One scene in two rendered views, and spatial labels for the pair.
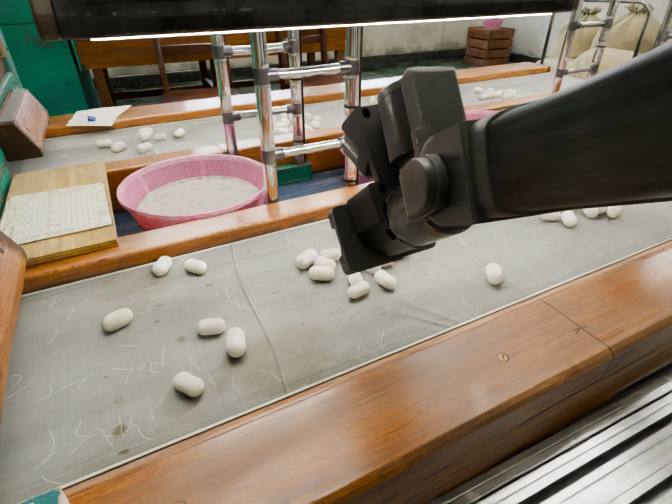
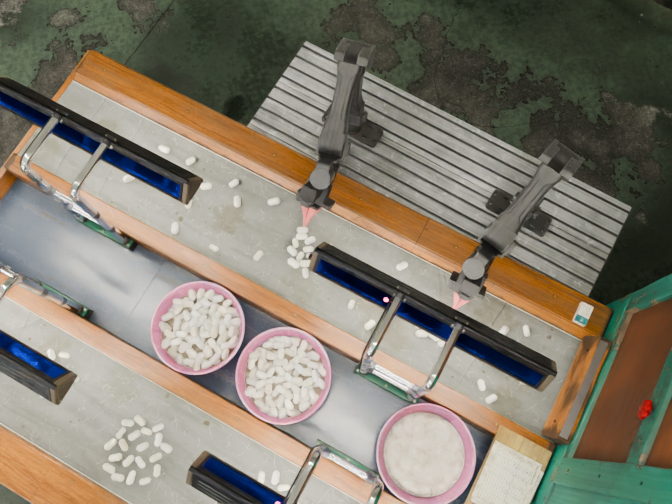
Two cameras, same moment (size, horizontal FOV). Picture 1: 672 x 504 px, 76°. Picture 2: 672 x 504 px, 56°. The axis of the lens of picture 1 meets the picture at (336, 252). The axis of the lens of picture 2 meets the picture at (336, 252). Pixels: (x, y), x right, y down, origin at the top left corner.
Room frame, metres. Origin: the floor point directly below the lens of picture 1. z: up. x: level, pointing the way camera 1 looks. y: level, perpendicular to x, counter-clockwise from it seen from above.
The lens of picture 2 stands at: (0.87, 0.08, 2.56)
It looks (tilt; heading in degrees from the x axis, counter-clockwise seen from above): 74 degrees down; 238
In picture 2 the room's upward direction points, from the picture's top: 2 degrees counter-clockwise
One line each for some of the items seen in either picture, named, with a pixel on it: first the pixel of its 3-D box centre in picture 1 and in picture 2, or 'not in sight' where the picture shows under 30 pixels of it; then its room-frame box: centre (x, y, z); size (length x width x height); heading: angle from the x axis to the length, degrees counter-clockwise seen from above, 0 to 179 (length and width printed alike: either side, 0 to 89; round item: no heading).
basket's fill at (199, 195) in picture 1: (202, 209); (423, 453); (0.72, 0.25, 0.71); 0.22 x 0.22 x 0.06
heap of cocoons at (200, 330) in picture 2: not in sight; (202, 329); (1.04, -0.39, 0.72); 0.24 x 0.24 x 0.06
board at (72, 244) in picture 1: (59, 205); (500, 496); (0.62, 0.45, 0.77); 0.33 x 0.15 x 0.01; 27
